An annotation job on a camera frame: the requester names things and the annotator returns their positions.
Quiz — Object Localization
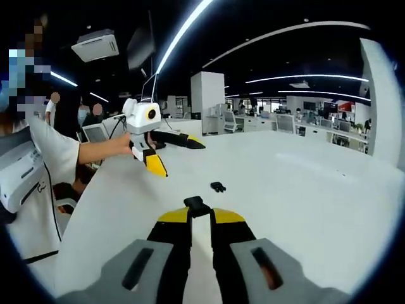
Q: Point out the long ceiling light strip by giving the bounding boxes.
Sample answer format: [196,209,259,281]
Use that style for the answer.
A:
[156,0,216,76]

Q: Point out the ceiling air conditioner unit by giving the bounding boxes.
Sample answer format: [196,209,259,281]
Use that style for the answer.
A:
[70,28,120,63]

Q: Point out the black cable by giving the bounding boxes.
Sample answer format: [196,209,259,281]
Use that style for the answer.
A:
[109,115,128,141]

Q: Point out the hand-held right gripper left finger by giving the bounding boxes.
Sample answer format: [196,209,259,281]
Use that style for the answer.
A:
[94,207,193,304]

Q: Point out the white office chair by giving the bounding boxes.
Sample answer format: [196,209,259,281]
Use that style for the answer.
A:
[82,123,110,144]
[275,113,297,134]
[222,110,239,134]

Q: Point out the person's left hand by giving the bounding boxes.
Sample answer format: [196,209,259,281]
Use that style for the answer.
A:
[116,132,136,156]

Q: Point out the white grey chest device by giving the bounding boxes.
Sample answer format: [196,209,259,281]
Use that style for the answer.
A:
[0,139,44,213]

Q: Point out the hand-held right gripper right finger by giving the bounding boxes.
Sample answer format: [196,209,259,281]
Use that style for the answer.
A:
[210,208,320,304]

